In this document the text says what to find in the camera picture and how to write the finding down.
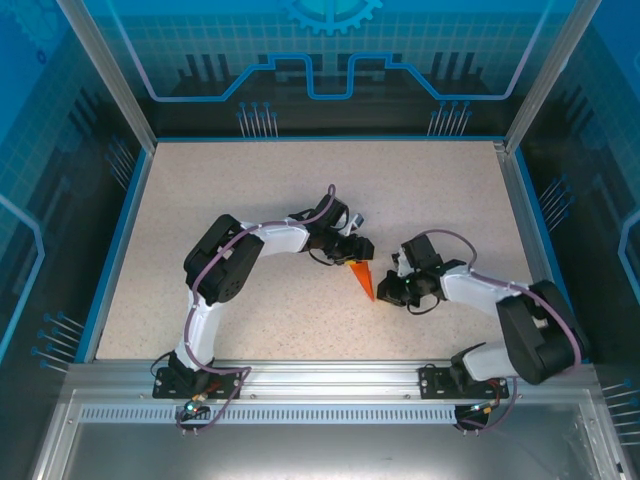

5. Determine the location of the orange paper sheet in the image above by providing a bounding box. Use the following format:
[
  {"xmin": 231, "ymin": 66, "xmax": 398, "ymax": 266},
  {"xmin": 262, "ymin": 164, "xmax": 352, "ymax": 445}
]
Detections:
[{"xmin": 348, "ymin": 259, "xmax": 376, "ymax": 304}]

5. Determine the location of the grey metal sheet shelf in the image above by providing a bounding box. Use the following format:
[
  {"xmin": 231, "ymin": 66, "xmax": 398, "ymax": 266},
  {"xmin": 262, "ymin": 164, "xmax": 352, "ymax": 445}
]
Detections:
[{"xmin": 29, "ymin": 389, "xmax": 634, "ymax": 480}]

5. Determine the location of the blue table edge strip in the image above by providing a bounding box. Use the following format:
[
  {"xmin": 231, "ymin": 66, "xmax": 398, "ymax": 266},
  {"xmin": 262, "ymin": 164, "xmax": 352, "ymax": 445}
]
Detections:
[
  {"xmin": 82, "ymin": 147, "xmax": 157, "ymax": 364},
  {"xmin": 152, "ymin": 133, "xmax": 507, "ymax": 144},
  {"xmin": 514, "ymin": 148, "xmax": 592, "ymax": 364}
]

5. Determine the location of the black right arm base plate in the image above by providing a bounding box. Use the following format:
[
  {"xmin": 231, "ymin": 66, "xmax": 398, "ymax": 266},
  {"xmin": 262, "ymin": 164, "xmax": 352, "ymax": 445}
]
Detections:
[{"xmin": 418, "ymin": 364, "xmax": 511, "ymax": 401}]

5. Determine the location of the aluminium side rail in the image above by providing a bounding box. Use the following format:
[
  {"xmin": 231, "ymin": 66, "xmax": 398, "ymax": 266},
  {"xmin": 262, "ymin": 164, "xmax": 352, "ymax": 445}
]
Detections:
[{"xmin": 492, "ymin": 141, "xmax": 574, "ymax": 362}]

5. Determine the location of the aluminium mounting rail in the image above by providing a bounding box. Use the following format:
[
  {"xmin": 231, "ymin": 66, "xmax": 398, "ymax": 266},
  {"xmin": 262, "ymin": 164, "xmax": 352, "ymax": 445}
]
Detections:
[{"xmin": 67, "ymin": 359, "xmax": 596, "ymax": 401}]

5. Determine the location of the slotted grey cable duct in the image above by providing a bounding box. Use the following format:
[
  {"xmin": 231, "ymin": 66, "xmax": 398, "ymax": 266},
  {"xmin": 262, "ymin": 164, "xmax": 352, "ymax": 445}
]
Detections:
[{"xmin": 79, "ymin": 404, "xmax": 461, "ymax": 426}]

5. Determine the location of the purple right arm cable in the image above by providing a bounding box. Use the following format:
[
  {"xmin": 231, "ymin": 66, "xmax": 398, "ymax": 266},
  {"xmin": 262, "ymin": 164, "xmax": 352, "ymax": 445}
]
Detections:
[{"xmin": 422, "ymin": 228, "xmax": 582, "ymax": 434}]

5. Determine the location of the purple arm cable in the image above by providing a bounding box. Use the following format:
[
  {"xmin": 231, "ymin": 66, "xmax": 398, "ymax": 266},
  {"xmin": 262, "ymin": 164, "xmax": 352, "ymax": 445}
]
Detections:
[
  {"xmin": 174, "ymin": 183, "xmax": 337, "ymax": 437},
  {"xmin": 422, "ymin": 228, "xmax": 582, "ymax": 434}
]

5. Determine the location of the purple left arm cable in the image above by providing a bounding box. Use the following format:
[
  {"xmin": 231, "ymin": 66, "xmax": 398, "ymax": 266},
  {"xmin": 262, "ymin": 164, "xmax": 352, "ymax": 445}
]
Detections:
[{"xmin": 174, "ymin": 183, "xmax": 337, "ymax": 437}]

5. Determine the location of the aluminium frame post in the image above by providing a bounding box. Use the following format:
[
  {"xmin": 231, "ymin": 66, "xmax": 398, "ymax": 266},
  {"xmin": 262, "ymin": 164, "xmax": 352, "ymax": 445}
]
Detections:
[
  {"xmin": 53, "ymin": 0, "xmax": 159, "ymax": 151},
  {"xmin": 502, "ymin": 0, "xmax": 606, "ymax": 154}
]

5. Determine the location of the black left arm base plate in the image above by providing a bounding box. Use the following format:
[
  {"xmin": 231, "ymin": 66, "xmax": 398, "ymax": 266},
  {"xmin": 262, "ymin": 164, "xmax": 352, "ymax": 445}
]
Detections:
[{"xmin": 152, "ymin": 366, "xmax": 245, "ymax": 401}]

